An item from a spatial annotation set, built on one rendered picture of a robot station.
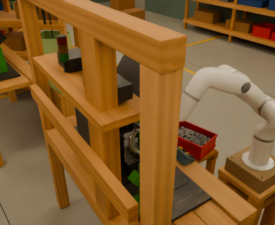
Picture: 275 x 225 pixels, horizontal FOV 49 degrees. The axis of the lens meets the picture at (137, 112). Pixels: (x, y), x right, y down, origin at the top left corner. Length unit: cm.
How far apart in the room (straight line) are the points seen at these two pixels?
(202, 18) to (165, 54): 727
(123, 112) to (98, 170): 29
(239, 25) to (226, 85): 597
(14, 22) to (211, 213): 363
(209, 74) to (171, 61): 64
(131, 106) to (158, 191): 40
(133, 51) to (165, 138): 28
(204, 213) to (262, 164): 50
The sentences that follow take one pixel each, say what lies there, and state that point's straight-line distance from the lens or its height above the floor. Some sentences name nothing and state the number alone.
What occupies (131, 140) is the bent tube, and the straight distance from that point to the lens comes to 171.
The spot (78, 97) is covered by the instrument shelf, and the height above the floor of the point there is 154.
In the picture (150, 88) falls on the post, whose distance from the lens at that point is 84.
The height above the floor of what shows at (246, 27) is 39.
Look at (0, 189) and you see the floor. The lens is 335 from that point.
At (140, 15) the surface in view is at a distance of 836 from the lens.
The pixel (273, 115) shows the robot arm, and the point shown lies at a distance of 176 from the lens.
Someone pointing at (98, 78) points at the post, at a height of 169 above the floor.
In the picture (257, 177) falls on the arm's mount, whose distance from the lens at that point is 191.
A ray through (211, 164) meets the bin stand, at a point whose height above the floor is 70.
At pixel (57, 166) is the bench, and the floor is 49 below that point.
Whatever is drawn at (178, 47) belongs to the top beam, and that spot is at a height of 191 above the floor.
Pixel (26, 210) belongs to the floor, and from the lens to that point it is 306.
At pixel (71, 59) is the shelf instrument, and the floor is 161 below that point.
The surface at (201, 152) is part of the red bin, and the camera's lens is 213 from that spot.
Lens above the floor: 217
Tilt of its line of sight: 31 degrees down
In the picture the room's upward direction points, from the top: straight up
